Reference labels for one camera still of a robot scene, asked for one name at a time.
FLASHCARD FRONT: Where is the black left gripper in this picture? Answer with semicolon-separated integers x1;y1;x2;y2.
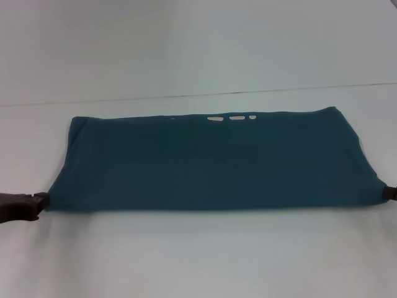
0;191;51;225

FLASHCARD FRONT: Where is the teal blue t-shirt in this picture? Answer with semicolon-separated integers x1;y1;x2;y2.
45;106;391;214

